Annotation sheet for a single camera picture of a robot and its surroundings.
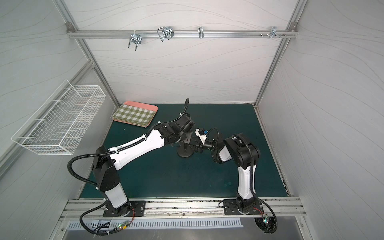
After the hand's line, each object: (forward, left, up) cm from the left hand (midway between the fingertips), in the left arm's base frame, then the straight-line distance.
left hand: (189, 135), depth 81 cm
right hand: (+3, 0, -9) cm, 9 cm away
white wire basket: (-4, +60, +14) cm, 62 cm away
